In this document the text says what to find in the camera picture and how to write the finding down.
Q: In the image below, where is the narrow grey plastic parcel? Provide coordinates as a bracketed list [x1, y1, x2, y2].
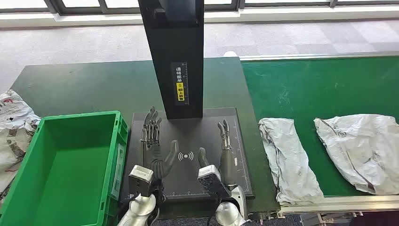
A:
[258, 118, 326, 207]

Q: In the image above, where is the green plastic crate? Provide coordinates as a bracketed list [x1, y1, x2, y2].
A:
[0, 111, 129, 226]

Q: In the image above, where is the black machine column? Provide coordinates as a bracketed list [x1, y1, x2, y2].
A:
[137, 0, 205, 120]

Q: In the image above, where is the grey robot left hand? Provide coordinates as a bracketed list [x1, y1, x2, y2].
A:
[141, 106, 180, 188]

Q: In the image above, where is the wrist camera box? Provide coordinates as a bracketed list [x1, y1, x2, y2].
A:
[197, 164, 231, 199]
[128, 165, 154, 198]

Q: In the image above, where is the clear crate label sleeve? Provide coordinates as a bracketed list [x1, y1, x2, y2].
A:
[111, 144, 126, 200]

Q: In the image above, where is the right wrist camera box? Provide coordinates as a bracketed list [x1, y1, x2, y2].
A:
[197, 164, 231, 199]

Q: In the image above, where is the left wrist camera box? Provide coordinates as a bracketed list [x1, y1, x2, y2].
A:
[128, 165, 154, 198]

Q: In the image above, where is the white printed plastic bag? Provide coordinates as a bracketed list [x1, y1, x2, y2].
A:
[0, 89, 42, 200]

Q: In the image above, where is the black yellow column label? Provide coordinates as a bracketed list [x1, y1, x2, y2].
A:
[170, 62, 190, 106]

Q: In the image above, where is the aluminium conveyor frame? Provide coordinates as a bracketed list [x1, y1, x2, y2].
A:
[238, 51, 399, 226]

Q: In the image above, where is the dark window frame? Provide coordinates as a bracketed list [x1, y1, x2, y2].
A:
[0, 0, 399, 16]

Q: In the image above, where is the white window sill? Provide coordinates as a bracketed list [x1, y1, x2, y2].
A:
[0, 4, 399, 29]

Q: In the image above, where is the green conveyor belt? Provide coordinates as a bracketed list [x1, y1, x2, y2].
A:
[241, 56, 399, 197]

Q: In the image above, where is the wide grey plastic parcel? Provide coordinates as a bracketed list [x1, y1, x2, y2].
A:
[313, 114, 399, 196]

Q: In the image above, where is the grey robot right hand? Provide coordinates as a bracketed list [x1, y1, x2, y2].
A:
[197, 119, 240, 188]

